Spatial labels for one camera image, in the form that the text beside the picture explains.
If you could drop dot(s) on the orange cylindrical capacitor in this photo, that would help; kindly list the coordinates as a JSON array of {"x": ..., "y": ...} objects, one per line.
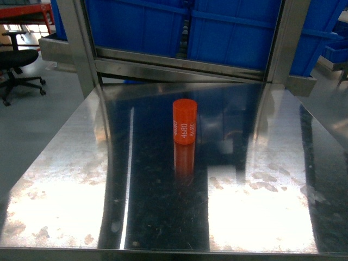
[{"x": 184, "y": 121}]

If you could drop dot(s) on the blue plastic crate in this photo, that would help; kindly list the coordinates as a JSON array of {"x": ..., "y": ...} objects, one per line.
[
  {"x": 240, "y": 33},
  {"x": 139, "y": 26}
]

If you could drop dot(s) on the left blue plastic crate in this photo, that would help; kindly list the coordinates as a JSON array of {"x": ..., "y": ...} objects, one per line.
[{"x": 139, "y": 26}]

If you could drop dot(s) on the red metal table frame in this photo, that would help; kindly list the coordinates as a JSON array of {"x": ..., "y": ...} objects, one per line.
[{"x": 39, "y": 13}]

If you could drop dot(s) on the right blue plastic crate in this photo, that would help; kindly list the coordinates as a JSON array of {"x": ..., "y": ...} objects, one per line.
[{"x": 240, "y": 33}]

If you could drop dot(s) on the black office chair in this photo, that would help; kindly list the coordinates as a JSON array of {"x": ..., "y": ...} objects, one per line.
[{"x": 13, "y": 61}]

